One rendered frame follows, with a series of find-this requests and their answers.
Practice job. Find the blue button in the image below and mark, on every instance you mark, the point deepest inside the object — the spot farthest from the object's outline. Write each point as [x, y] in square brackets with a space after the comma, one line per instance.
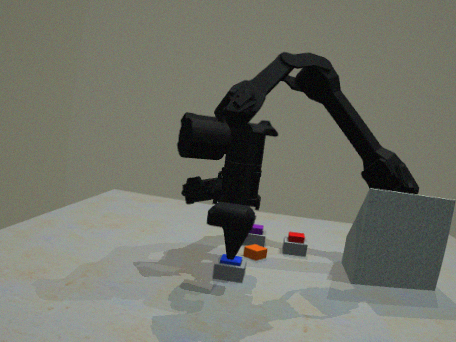
[229, 270]

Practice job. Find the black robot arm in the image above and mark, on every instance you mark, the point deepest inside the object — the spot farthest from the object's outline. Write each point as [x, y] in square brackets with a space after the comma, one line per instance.
[231, 133]

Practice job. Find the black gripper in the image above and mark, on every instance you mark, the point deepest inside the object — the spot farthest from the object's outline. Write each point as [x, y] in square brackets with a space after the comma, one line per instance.
[234, 214]

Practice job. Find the orange block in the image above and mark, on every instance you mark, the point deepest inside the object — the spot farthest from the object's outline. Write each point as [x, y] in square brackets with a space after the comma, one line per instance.
[255, 252]

